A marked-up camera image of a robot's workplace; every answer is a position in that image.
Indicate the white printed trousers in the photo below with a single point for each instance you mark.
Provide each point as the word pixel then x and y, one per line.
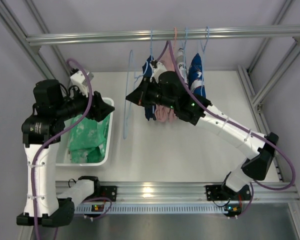
pixel 181 65

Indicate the pink trousers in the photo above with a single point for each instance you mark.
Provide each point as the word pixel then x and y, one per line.
pixel 165 114

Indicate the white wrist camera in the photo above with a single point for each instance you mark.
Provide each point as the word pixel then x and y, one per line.
pixel 78 79
pixel 157 68

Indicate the slotted grey cable duct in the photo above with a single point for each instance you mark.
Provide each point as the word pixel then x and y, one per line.
pixel 147 208

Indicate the white plastic basket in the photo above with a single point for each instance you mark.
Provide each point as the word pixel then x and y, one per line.
pixel 63 158

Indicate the aluminium hanging rail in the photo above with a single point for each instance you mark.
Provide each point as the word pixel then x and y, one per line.
pixel 261 31

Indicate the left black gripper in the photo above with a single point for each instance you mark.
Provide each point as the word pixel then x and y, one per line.
pixel 95 105

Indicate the blue patterned trousers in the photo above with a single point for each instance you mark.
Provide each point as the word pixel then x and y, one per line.
pixel 195 77

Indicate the front aluminium mounting rail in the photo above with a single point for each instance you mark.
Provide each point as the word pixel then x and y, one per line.
pixel 188 192

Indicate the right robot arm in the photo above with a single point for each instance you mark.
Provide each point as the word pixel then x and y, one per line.
pixel 259 149

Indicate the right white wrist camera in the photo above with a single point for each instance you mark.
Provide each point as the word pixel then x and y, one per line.
pixel 157 68

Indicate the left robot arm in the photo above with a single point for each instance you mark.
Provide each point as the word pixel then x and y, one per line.
pixel 41 135

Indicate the navy blue trousers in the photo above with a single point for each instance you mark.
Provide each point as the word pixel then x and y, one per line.
pixel 147 72

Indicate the green patterned trousers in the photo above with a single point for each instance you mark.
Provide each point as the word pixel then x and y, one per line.
pixel 88 141

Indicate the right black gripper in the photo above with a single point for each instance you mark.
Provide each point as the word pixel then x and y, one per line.
pixel 142 91

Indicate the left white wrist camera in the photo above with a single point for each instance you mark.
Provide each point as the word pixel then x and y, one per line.
pixel 78 79

